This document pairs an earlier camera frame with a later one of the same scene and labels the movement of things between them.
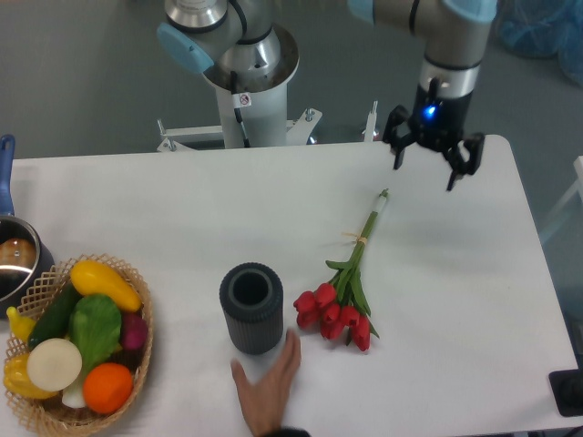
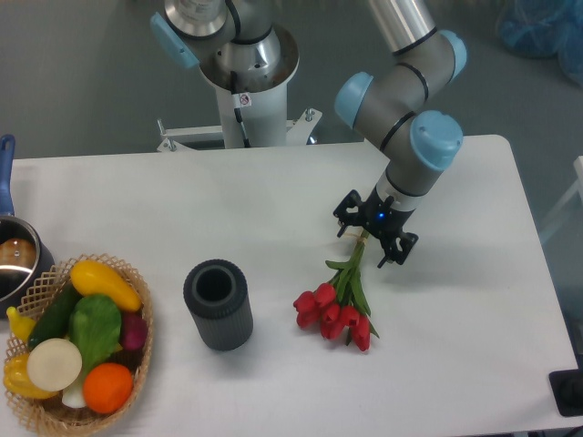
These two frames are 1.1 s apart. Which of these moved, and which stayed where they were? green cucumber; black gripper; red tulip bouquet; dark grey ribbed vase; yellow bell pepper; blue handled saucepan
Moved: dark grey ribbed vase; black gripper
Stayed: red tulip bouquet; yellow bell pepper; blue handled saucepan; green cucumber
